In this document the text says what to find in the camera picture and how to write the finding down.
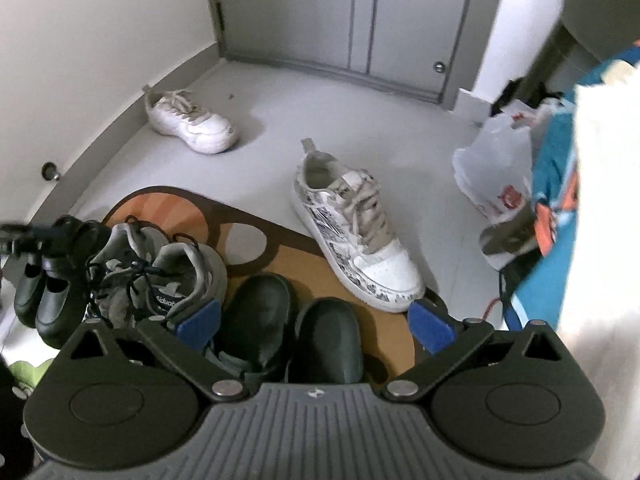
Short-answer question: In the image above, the patterned white sneaker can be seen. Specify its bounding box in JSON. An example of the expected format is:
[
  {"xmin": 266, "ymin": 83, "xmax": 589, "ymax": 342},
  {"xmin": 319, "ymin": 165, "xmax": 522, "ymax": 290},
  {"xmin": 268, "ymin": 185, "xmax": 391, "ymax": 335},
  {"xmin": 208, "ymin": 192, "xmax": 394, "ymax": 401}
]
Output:
[{"xmin": 292, "ymin": 138, "xmax": 426, "ymax": 314}]

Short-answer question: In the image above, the plain white sneaker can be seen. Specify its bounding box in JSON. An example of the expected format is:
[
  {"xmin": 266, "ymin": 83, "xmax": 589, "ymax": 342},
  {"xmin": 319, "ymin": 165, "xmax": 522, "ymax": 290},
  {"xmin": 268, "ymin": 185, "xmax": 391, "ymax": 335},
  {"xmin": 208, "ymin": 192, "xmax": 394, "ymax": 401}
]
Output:
[{"xmin": 144, "ymin": 87, "xmax": 240, "ymax": 155}]

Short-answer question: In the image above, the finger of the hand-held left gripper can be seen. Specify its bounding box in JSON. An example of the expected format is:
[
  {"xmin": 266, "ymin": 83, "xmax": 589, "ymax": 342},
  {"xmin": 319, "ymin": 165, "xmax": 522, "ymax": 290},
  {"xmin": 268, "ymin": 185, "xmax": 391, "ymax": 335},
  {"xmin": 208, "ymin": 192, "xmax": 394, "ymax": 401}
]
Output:
[{"xmin": 0, "ymin": 220, "xmax": 76, "ymax": 261}]

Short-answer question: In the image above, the black clog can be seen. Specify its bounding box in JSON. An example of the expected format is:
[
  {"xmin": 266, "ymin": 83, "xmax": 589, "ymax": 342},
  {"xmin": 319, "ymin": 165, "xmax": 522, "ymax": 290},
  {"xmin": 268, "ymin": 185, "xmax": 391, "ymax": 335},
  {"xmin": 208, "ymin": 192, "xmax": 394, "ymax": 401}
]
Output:
[
  {"xmin": 36, "ymin": 219, "xmax": 99, "ymax": 350},
  {"xmin": 13, "ymin": 252, "xmax": 56, "ymax": 334}
]

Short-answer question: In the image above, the orange cartoon door mat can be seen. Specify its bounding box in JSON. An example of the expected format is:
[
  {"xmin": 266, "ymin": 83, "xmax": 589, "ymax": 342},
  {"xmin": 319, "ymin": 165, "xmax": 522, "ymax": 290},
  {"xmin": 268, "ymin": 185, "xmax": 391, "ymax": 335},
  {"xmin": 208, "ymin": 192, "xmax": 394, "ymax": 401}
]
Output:
[{"xmin": 102, "ymin": 186, "xmax": 446, "ymax": 391}]

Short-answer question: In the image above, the grey door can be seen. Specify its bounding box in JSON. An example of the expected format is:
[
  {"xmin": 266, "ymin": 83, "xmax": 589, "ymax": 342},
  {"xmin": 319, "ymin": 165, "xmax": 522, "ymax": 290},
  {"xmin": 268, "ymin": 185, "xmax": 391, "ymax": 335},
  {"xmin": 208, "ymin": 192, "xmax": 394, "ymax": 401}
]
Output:
[{"xmin": 202, "ymin": 0, "xmax": 507, "ymax": 107}]

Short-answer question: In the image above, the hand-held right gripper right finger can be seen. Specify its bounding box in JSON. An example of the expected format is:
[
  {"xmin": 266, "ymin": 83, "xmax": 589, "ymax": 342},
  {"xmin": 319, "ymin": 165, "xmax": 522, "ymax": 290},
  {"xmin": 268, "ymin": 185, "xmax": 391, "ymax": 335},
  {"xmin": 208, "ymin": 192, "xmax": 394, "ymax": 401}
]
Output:
[{"xmin": 382, "ymin": 299, "xmax": 576, "ymax": 403}]

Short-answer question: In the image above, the white plastic bag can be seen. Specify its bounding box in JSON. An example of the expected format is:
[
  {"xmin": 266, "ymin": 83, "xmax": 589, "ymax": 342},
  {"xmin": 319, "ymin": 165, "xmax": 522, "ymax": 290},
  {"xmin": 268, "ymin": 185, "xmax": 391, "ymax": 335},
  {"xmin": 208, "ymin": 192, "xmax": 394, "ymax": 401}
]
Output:
[{"xmin": 452, "ymin": 109, "xmax": 534, "ymax": 227}]

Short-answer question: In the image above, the black slipper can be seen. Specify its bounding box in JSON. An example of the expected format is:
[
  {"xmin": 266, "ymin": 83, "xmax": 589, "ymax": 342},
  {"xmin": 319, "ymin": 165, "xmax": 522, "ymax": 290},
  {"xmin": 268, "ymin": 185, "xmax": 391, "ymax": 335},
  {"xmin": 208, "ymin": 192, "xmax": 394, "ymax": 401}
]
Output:
[
  {"xmin": 214, "ymin": 273, "xmax": 299, "ymax": 379},
  {"xmin": 287, "ymin": 297, "xmax": 365, "ymax": 386}
]

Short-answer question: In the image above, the teal jersey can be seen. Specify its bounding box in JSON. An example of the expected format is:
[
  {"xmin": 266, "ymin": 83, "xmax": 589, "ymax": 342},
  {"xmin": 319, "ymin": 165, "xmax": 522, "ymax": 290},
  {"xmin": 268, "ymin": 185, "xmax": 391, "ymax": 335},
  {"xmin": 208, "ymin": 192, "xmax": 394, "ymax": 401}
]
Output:
[{"xmin": 500, "ymin": 37, "xmax": 640, "ymax": 333}]

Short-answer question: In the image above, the green leaf mat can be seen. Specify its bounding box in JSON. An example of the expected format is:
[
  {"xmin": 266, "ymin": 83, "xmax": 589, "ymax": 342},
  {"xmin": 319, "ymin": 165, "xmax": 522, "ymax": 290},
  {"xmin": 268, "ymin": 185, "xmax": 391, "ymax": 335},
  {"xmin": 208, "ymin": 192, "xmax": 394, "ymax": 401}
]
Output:
[{"xmin": 7, "ymin": 359, "xmax": 58, "ymax": 393}]

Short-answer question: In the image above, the black bag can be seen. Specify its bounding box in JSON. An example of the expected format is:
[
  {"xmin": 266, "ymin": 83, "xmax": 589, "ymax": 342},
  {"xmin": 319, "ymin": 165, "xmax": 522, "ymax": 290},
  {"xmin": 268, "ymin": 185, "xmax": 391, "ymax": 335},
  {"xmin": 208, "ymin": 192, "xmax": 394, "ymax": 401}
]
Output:
[{"xmin": 491, "ymin": 77, "xmax": 528, "ymax": 117}]

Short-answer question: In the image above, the grey chunky sneaker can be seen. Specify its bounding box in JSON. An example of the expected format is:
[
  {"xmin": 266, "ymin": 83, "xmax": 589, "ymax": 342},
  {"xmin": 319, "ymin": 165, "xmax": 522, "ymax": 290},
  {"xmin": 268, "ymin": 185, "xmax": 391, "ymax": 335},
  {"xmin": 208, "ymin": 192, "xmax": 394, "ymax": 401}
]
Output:
[
  {"xmin": 87, "ymin": 219, "xmax": 167, "ymax": 329},
  {"xmin": 132, "ymin": 232, "xmax": 229, "ymax": 347}
]

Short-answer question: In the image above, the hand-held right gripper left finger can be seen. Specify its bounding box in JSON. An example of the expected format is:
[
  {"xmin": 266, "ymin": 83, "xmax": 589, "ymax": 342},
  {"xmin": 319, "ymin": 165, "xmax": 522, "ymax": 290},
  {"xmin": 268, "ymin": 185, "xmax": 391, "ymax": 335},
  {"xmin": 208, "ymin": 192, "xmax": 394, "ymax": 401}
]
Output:
[{"xmin": 52, "ymin": 300, "xmax": 249, "ymax": 403}]

